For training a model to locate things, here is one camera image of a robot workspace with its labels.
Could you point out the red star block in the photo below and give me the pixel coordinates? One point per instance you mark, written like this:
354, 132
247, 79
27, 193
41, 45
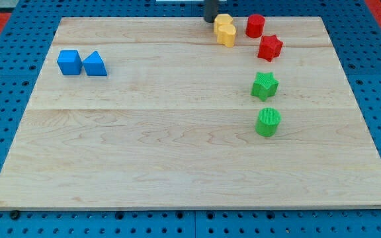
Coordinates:
269, 47

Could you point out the blue cube block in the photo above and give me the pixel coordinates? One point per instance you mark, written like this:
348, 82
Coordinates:
69, 62

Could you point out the yellow heart block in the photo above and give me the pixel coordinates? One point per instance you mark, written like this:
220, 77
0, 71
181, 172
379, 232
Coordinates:
226, 35

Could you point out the light wooden board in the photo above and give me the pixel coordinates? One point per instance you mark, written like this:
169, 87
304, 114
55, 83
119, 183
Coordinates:
172, 125

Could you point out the green cylinder block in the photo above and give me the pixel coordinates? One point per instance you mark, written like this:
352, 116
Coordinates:
267, 122

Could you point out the blue triangular prism block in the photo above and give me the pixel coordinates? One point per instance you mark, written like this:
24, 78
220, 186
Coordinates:
94, 65

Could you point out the yellow hexagon block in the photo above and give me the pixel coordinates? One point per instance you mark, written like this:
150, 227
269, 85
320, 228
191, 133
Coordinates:
220, 20

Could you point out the green star block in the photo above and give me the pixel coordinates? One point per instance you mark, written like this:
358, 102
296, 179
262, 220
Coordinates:
264, 85

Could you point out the red cylinder block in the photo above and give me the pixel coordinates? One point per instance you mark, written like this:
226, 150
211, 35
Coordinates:
255, 25

